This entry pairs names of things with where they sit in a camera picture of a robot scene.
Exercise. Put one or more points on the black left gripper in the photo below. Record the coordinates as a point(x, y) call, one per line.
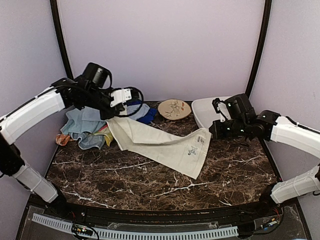
point(105, 116)

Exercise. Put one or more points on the cream white towel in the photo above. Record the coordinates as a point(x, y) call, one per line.
point(185, 155)

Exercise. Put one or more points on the white slotted cable duct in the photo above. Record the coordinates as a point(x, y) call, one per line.
point(84, 232)

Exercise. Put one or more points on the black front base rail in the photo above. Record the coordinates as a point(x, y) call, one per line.
point(88, 210)

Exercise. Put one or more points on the orange patterned cloth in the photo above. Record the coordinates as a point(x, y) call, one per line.
point(62, 139)

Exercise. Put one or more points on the light blue towel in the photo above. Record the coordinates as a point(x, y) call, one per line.
point(81, 124)

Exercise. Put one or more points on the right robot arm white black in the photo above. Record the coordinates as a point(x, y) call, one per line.
point(239, 119)

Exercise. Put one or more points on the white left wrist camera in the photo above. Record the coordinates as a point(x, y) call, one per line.
point(120, 96)

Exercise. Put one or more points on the beige floral plate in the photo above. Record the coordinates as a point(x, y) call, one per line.
point(174, 109)

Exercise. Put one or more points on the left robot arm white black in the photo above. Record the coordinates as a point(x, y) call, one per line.
point(86, 90)

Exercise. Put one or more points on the left black frame post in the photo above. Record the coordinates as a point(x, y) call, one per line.
point(60, 38)

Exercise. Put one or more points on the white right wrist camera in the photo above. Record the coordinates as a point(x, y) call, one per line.
point(221, 109)

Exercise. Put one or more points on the yellow patterned towel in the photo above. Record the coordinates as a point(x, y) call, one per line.
point(106, 133)

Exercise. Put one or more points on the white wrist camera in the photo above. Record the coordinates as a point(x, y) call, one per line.
point(221, 109)
point(120, 96)

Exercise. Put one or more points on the white plastic basin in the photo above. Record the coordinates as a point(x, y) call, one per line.
point(204, 112)

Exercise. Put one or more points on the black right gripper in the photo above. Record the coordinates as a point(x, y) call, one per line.
point(218, 133)

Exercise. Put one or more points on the right black frame post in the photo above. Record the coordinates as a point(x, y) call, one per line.
point(260, 46)

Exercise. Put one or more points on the royal blue towel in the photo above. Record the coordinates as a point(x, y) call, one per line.
point(145, 115)

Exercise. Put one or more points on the black frame post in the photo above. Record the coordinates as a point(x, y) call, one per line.
point(260, 46)
point(60, 38)

